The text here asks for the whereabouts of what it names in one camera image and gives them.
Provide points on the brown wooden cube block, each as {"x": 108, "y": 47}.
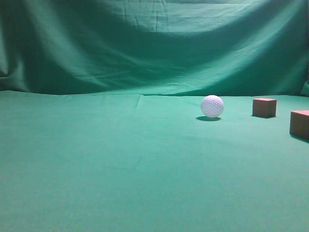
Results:
{"x": 264, "y": 107}

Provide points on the white dimpled golf ball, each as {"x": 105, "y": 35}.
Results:
{"x": 212, "y": 106}

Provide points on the green cloth backdrop and cover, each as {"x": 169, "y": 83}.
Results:
{"x": 101, "y": 128}

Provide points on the brown cube block at edge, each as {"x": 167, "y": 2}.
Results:
{"x": 299, "y": 124}

